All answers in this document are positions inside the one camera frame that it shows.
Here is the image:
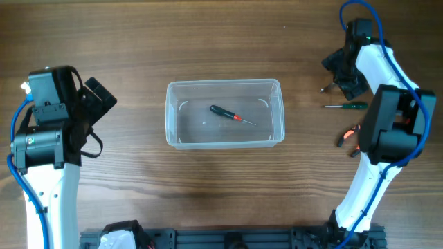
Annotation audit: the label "silver L-shaped socket wrench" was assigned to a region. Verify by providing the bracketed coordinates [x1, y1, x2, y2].
[320, 82, 336, 93]

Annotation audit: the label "clear plastic container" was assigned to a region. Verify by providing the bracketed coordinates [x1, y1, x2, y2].
[165, 79, 285, 150]

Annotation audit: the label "black red screwdriver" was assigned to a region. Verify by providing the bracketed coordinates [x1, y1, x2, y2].
[210, 105, 255, 126]

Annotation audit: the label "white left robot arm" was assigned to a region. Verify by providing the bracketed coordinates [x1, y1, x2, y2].
[7, 66, 117, 248]

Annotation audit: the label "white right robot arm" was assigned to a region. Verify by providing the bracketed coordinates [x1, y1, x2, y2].
[322, 19, 437, 243]

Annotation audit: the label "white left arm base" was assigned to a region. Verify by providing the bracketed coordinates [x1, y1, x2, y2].
[98, 220, 154, 249]

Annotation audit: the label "orange black needle-nose pliers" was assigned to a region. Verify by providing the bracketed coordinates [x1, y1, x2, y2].
[336, 124, 361, 158]

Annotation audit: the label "green handled screwdriver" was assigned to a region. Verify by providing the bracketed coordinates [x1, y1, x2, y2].
[324, 102, 369, 110]

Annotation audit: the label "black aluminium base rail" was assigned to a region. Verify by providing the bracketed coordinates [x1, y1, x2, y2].
[79, 226, 388, 249]

